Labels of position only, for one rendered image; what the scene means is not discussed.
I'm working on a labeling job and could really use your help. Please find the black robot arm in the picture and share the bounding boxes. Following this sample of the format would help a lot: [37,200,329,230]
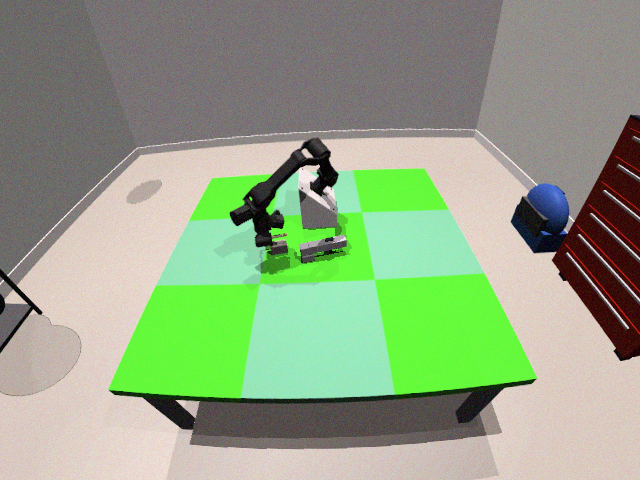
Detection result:
[230,138,339,231]

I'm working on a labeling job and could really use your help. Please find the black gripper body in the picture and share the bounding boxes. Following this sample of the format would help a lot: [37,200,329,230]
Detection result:
[252,211,273,248]

